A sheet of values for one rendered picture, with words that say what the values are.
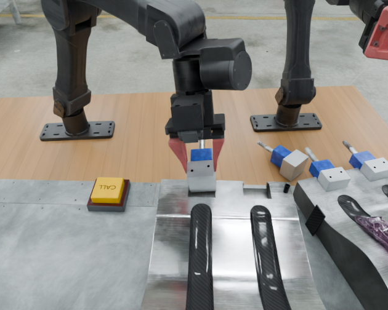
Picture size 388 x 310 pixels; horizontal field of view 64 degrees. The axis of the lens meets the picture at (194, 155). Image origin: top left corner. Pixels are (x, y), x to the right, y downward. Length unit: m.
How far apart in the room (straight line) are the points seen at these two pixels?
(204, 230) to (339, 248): 0.25
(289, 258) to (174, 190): 0.24
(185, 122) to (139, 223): 0.31
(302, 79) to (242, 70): 0.39
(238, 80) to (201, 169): 0.19
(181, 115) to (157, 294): 0.26
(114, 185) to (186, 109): 0.33
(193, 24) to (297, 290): 0.43
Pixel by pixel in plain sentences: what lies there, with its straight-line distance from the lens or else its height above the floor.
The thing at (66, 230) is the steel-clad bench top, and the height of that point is 0.80.
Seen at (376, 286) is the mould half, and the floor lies 0.87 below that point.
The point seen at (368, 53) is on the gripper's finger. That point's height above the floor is 1.17.
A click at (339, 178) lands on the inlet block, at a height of 0.88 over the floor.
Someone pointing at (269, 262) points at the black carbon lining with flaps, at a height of 0.88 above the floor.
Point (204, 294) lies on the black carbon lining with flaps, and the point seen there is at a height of 0.89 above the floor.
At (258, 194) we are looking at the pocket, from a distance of 0.66.
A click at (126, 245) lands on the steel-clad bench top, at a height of 0.80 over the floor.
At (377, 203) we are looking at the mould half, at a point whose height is 0.85.
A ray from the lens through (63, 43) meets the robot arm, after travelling 0.72.
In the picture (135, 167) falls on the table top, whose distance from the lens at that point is 0.80.
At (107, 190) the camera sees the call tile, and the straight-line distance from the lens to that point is 0.71.
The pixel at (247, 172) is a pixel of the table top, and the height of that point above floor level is 0.80.
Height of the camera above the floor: 1.36
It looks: 43 degrees down
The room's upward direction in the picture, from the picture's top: straight up
